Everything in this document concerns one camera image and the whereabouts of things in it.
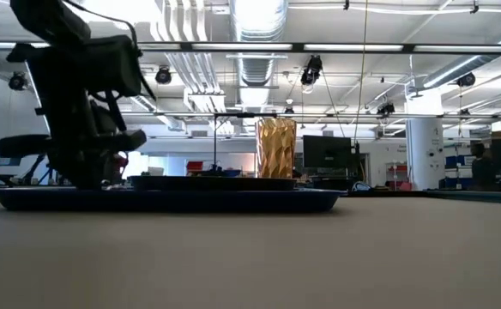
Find black background rig frame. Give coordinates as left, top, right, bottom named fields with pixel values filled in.
left=212, top=112, right=279, bottom=173

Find white round column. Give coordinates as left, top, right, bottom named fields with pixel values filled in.
left=405, top=92, right=446, bottom=191

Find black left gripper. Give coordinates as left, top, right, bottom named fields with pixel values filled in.
left=0, top=34, right=148, bottom=190

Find blue storage boxes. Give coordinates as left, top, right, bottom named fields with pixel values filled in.
left=444, top=154, right=471, bottom=169

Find blue plastic tray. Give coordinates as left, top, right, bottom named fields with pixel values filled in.
left=0, top=186, right=348, bottom=214

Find black hanging camera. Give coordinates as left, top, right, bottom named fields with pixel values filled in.
left=299, top=54, right=324, bottom=86

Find black background monitor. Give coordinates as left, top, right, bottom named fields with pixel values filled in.
left=302, top=135, right=360, bottom=170

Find person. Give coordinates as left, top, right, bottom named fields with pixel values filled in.
left=468, top=141, right=498, bottom=191

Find silver ventilation duct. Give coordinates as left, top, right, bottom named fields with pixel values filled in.
left=228, top=0, right=290, bottom=109

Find black aluminium table frame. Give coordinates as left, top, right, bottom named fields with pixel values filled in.
left=345, top=189, right=501, bottom=205

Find amber faceted plastic cup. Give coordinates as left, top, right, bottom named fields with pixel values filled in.
left=255, top=117, right=298, bottom=179

